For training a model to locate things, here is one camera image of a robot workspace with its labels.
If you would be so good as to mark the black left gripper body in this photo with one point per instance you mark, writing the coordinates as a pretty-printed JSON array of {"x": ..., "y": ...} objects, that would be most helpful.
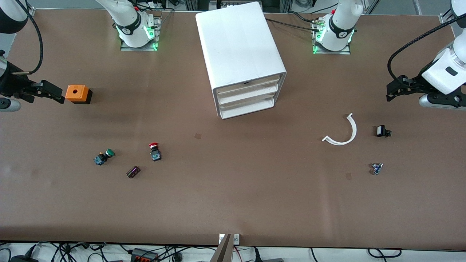
[{"x": 413, "y": 85}]

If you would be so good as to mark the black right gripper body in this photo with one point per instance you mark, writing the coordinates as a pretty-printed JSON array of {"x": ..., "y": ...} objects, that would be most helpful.
[{"x": 11, "y": 84}]

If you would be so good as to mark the red mushroom push button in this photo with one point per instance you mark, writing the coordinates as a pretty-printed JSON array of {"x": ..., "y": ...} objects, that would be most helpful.
[{"x": 155, "y": 153}]

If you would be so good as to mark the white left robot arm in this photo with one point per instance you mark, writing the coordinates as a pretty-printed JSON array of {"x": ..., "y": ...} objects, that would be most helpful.
[{"x": 340, "y": 25}]

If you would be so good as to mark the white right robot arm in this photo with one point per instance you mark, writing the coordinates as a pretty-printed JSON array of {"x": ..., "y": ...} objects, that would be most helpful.
[{"x": 133, "y": 22}]

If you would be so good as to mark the green mushroom push button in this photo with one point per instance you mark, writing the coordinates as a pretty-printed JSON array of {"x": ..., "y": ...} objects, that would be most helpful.
[{"x": 103, "y": 156}]

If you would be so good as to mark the white plain drawer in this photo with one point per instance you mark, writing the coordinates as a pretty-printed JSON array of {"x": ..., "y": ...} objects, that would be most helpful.
[
  {"x": 247, "y": 95},
  {"x": 247, "y": 108}
]

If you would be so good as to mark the white drawer cabinet housing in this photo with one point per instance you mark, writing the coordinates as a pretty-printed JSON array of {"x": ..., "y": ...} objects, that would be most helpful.
[{"x": 236, "y": 40}]

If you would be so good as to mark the orange box with hole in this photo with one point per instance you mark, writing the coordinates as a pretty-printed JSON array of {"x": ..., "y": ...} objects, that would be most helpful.
[{"x": 76, "y": 92}]

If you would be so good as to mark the white curved plastic strip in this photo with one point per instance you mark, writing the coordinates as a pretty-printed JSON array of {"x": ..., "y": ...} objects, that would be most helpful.
[{"x": 352, "y": 129}]

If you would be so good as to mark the small blue electronic component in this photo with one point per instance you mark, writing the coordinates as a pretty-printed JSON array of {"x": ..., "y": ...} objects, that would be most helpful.
[{"x": 376, "y": 168}]

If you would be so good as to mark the dark brown cylindrical capacitor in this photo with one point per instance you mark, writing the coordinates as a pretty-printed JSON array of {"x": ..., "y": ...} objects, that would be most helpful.
[{"x": 133, "y": 172}]

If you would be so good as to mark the black power plug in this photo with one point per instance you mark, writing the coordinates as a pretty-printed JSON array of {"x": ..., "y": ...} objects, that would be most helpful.
[{"x": 23, "y": 258}]

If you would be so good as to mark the black orange power strip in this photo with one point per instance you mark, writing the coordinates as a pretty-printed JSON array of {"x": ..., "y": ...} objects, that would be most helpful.
[{"x": 143, "y": 255}]

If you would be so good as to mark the small black white switch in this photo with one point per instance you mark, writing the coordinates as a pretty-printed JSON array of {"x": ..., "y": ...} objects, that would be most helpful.
[{"x": 381, "y": 131}]

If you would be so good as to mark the white table edge bracket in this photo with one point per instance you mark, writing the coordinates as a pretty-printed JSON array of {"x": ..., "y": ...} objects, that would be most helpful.
[{"x": 236, "y": 239}]

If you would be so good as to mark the grey metal post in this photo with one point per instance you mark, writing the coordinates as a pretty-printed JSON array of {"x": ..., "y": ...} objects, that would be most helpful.
[{"x": 222, "y": 251}]

